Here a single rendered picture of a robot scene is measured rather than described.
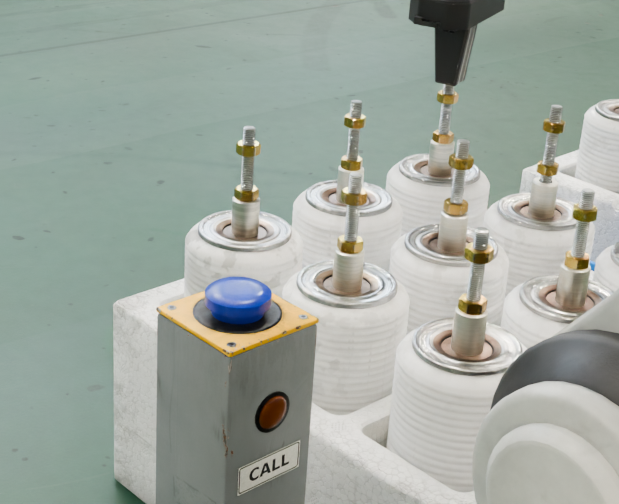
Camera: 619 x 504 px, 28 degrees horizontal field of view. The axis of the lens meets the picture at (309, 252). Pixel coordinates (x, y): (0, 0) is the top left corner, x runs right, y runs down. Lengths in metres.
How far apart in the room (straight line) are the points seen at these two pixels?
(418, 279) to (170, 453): 0.28
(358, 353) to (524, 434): 0.36
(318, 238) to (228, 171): 0.77
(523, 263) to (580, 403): 0.54
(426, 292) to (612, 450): 0.46
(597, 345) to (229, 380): 0.24
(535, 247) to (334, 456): 0.29
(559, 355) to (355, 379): 0.37
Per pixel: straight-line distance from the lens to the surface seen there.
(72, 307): 1.44
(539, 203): 1.09
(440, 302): 0.99
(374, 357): 0.92
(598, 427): 0.54
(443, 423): 0.85
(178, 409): 0.77
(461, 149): 0.98
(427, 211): 1.14
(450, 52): 1.12
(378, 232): 1.06
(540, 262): 1.07
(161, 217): 1.66
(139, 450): 1.10
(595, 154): 1.38
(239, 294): 0.74
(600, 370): 0.56
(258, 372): 0.73
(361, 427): 0.90
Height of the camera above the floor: 0.67
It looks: 25 degrees down
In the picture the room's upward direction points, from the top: 4 degrees clockwise
